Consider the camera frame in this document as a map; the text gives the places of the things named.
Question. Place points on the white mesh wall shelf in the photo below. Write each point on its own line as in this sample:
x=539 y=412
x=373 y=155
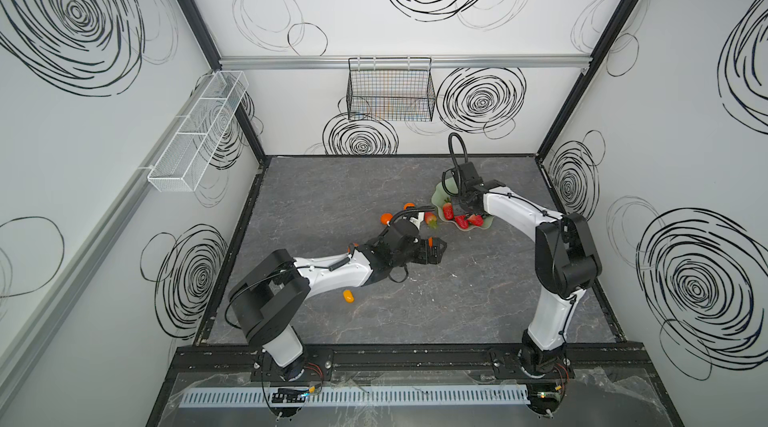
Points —
x=207 y=136

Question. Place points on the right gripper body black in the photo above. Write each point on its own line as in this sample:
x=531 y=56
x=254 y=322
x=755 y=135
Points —
x=459 y=193

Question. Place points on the fake strawberry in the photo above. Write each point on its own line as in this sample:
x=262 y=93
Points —
x=476 y=220
x=431 y=220
x=447 y=210
x=462 y=222

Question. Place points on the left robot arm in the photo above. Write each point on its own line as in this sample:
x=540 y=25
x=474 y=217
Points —
x=267 y=299

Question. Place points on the light green wavy fruit bowl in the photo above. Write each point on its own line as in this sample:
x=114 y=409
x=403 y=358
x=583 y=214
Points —
x=440 y=197

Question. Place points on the white slotted cable duct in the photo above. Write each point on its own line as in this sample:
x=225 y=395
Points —
x=356 y=396

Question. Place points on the black wire wall basket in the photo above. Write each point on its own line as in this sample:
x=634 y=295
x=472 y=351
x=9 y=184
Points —
x=390 y=88

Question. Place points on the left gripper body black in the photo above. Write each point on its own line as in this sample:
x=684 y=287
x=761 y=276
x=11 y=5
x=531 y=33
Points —
x=424 y=247

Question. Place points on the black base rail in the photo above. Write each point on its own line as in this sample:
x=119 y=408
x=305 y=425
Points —
x=504 y=360

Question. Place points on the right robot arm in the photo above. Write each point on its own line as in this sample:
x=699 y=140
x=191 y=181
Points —
x=565 y=259

